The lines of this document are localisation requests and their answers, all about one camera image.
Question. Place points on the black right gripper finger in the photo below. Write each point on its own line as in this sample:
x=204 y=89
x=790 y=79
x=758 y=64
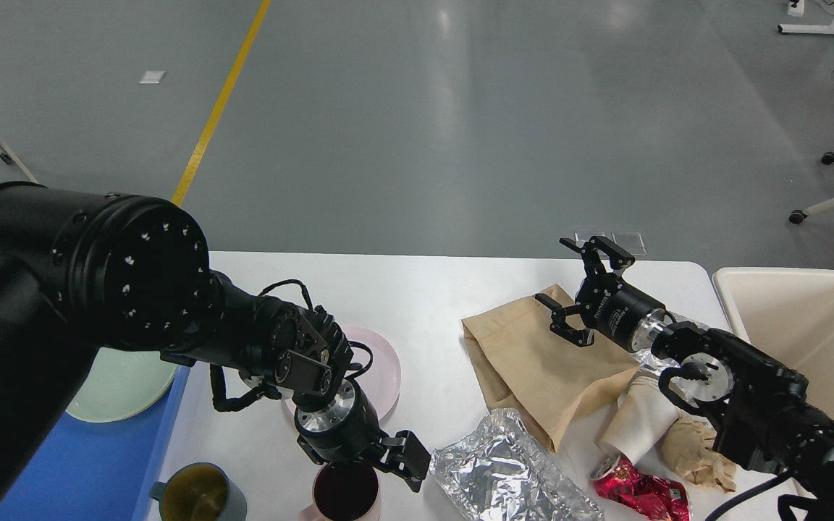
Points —
x=593 y=251
x=559 y=315

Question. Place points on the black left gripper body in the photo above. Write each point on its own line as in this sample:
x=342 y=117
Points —
x=347 y=428

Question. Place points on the grey-green mug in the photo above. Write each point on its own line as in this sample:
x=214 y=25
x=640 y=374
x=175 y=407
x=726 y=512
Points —
x=200 y=491

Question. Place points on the light green plate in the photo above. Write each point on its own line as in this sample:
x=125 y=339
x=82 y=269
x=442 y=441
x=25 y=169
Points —
x=121 y=385

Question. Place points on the pink plate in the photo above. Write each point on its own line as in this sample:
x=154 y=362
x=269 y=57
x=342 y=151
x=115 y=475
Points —
x=381 y=383

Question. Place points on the brown paper bag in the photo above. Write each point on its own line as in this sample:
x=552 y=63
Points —
x=519 y=363

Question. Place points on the grey chair with casters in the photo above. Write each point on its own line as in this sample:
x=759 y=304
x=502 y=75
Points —
x=4 y=152

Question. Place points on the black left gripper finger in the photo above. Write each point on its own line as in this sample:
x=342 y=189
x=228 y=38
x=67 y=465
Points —
x=404 y=456
x=347 y=464

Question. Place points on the crushed white paper cup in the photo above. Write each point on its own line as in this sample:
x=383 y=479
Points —
x=642 y=418

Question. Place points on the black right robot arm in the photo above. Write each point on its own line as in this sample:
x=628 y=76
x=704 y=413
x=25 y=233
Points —
x=756 y=404

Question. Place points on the crumpled aluminium foil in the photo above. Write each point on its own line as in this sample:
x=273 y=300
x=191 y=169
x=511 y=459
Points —
x=499 y=471

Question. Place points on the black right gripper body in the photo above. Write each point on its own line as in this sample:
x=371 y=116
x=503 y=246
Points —
x=616 y=309

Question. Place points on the pink mug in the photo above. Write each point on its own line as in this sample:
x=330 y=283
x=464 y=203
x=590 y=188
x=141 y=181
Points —
x=344 y=492

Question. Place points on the blue plastic tray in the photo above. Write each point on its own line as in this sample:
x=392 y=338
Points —
x=97 y=471

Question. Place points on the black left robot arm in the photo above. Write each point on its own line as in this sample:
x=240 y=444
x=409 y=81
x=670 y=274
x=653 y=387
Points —
x=82 y=271

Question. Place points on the crushed red can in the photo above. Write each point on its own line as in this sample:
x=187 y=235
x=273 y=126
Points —
x=616 y=479

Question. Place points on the crumpled brown paper ball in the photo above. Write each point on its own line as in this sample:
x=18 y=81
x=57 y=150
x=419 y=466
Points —
x=687 y=449

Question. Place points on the beige plastic bin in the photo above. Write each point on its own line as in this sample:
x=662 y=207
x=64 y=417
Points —
x=788 y=314

